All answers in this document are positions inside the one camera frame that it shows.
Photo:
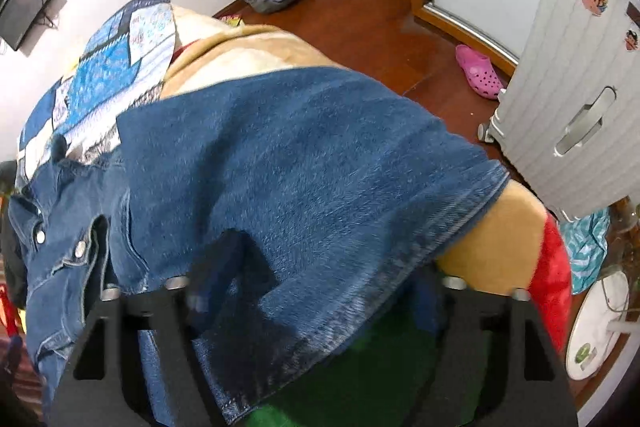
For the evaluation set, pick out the teal striped cloth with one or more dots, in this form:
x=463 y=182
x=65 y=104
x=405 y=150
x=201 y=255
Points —
x=587 y=252

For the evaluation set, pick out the dark cloth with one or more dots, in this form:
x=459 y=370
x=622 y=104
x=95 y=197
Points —
x=10 y=247

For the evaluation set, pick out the blue patchwork printed blanket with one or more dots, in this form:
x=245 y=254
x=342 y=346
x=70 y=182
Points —
x=100 y=67

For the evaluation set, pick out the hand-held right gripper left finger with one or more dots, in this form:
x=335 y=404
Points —
x=205 y=307

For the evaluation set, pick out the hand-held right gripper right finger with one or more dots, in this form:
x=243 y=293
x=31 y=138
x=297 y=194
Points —
x=452 y=307

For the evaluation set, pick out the blue denim jacket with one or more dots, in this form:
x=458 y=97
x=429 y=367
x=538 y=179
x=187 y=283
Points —
x=300 y=157

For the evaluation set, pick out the white round fan base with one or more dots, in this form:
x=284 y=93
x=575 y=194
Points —
x=595 y=332

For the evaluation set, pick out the beige red green plush blanket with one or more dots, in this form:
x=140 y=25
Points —
x=500 y=247

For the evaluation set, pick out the white ribbed suitcase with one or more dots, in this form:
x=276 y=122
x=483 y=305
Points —
x=575 y=72

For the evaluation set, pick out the pink clog shoe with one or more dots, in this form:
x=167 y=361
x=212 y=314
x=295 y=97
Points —
x=480 y=74

